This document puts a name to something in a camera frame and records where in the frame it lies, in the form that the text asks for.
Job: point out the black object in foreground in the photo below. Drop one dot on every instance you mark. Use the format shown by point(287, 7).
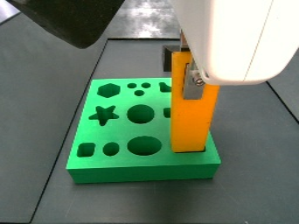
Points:
point(78, 21)

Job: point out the green shape-sorter board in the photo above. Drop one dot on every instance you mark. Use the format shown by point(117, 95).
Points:
point(123, 138)

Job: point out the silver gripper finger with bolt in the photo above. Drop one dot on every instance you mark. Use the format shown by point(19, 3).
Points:
point(193, 82)

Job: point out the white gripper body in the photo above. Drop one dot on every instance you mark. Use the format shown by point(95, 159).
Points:
point(242, 39)

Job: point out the yellow rectangular block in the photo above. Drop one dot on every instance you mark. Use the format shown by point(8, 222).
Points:
point(191, 115)

